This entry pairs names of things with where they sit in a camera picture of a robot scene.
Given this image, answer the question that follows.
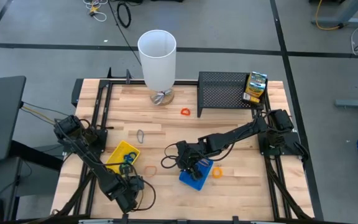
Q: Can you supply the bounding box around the yellow plastic basket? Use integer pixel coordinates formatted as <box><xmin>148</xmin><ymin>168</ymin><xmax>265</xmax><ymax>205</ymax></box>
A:
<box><xmin>105</xmin><ymin>139</ymin><xmax>142</xmax><ymax>175</ymax></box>

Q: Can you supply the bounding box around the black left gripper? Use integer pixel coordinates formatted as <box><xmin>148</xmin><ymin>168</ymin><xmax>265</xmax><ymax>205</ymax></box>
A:
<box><xmin>119</xmin><ymin>164</ymin><xmax>146</xmax><ymax>195</ymax></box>

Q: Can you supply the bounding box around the blue plastic basket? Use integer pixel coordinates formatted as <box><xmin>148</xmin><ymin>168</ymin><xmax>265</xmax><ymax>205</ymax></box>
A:
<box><xmin>178</xmin><ymin>157</ymin><xmax>214</xmax><ymax>192</ymax></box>

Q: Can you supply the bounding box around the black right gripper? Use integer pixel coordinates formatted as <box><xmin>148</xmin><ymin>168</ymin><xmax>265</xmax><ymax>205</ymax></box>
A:
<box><xmin>175</xmin><ymin>140</ymin><xmax>206</xmax><ymax>182</ymax></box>

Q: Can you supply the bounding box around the coiled white lamp cord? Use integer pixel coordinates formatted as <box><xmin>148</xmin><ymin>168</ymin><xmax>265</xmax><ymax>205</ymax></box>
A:
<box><xmin>153</xmin><ymin>90</ymin><xmax>172</xmax><ymax>105</ymax></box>

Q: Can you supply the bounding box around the grey desk leg frame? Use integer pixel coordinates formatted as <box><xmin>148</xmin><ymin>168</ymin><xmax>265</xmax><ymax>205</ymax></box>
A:
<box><xmin>309</xmin><ymin>0</ymin><xmax>358</xmax><ymax>29</ymax></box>

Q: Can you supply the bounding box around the dark grey side desk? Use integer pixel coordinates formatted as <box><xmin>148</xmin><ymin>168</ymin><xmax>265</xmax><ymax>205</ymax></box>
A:
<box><xmin>0</xmin><ymin>75</ymin><xmax>27</xmax><ymax>162</ymax></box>

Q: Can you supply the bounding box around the white table lamp wooden base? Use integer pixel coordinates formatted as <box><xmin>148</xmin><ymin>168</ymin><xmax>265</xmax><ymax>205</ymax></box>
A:
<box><xmin>137</xmin><ymin>29</ymin><xmax>178</xmax><ymax>106</ymax></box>

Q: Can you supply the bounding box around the orange rubber band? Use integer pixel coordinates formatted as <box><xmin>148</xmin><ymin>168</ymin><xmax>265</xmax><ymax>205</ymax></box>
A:
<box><xmin>144</xmin><ymin>165</ymin><xmax>158</xmax><ymax>178</ymax></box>

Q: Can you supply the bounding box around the yellow floor cable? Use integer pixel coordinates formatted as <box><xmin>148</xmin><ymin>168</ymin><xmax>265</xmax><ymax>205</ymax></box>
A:
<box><xmin>314</xmin><ymin>0</ymin><xmax>341</xmax><ymax>31</ymax></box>

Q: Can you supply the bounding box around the thin white floor cable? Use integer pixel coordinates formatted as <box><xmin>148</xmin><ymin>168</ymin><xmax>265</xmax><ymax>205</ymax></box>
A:
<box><xmin>350</xmin><ymin>26</ymin><xmax>358</xmax><ymax>56</ymax></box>

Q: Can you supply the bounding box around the grey desk foot bar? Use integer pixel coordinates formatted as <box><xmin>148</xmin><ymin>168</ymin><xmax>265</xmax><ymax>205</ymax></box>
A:
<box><xmin>334</xmin><ymin>98</ymin><xmax>358</xmax><ymax>109</ymax></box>

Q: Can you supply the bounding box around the black coiled floor cable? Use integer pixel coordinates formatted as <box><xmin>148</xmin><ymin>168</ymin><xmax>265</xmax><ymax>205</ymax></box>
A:
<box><xmin>116</xmin><ymin>1</ymin><xmax>132</xmax><ymax>29</ymax></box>

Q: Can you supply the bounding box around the black mesh shelf riser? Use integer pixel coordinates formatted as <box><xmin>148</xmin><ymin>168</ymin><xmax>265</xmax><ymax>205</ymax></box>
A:
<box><xmin>197</xmin><ymin>71</ymin><xmax>265</xmax><ymax>118</ymax></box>

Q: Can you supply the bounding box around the black plastic basket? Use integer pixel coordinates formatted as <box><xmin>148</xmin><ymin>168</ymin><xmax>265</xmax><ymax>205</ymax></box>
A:
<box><xmin>242</xmin><ymin>72</ymin><xmax>269</xmax><ymax>108</ymax></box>

